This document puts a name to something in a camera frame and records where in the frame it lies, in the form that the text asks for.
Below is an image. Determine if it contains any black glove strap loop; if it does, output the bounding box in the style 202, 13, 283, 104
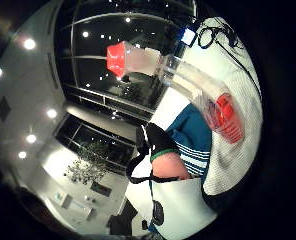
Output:
125, 125, 181, 185

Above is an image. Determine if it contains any blue and white device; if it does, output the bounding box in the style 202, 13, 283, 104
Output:
180, 27, 199, 47

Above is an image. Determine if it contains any white knit cloth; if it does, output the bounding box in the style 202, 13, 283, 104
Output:
201, 69, 264, 197

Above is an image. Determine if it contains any dark window frame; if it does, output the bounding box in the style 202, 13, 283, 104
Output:
53, 0, 198, 118

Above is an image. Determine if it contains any green potted plant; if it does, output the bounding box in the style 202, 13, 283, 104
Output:
63, 141, 110, 185

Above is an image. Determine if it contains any black cable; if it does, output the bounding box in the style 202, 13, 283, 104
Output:
197, 20, 263, 101

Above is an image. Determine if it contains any blue white striped cloth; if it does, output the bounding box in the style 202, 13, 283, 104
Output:
165, 103, 213, 183

